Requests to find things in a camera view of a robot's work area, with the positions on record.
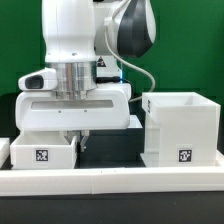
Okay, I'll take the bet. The white hanging cable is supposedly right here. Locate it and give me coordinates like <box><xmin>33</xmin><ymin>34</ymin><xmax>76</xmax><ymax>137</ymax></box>
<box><xmin>103</xmin><ymin>0</ymin><xmax>157</xmax><ymax>103</ymax></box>

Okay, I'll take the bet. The white drawer cabinet box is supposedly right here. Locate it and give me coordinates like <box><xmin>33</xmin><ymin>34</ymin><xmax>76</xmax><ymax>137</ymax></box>
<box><xmin>141</xmin><ymin>92</ymin><xmax>221</xmax><ymax>167</ymax></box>

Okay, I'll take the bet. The white right fence rail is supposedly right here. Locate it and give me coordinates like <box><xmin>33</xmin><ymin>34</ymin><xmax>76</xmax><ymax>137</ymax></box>
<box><xmin>216</xmin><ymin>150</ymin><xmax>224</xmax><ymax>167</ymax></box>

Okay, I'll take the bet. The white left fence rail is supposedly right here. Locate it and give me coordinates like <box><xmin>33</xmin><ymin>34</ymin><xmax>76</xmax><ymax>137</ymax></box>
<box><xmin>0</xmin><ymin>138</ymin><xmax>10</xmax><ymax>168</ymax></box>

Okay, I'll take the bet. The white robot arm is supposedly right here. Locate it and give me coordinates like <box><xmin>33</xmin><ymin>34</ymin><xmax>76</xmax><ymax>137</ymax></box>
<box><xmin>16</xmin><ymin>0</ymin><xmax>156</xmax><ymax>144</ymax></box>

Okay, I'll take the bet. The white front drawer tray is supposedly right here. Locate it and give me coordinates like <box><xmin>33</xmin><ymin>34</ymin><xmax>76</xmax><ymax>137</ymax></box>
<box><xmin>10</xmin><ymin>132</ymin><xmax>77</xmax><ymax>170</ymax></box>

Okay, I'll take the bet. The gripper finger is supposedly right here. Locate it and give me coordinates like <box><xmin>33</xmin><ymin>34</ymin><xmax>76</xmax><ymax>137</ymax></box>
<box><xmin>80</xmin><ymin>130</ymin><xmax>90</xmax><ymax>151</ymax></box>
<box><xmin>64</xmin><ymin>131</ymin><xmax>77</xmax><ymax>143</ymax></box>

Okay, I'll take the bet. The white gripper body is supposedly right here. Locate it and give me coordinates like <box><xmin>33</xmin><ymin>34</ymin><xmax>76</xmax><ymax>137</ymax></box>
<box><xmin>15</xmin><ymin>87</ymin><xmax>130</xmax><ymax>131</ymax></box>

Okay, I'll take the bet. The marker sheet on table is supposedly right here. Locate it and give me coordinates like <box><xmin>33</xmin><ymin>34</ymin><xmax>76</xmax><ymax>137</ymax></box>
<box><xmin>129</xmin><ymin>115</ymin><xmax>142</xmax><ymax>129</ymax></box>

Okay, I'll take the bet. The white fence rail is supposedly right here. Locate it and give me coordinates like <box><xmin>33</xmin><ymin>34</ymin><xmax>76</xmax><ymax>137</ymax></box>
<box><xmin>216</xmin><ymin>150</ymin><xmax>224</xmax><ymax>167</ymax></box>
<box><xmin>0</xmin><ymin>138</ymin><xmax>10</xmax><ymax>168</ymax></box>
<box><xmin>0</xmin><ymin>166</ymin><xmax>224</xmax><ymax>196</ymax></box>

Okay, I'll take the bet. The white front fence rail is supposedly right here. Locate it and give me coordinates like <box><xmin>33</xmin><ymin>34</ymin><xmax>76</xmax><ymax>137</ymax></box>
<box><xmin>0</xmin><ymin>166</ymin><xmax>224</xmax><ymax>196</ymax></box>

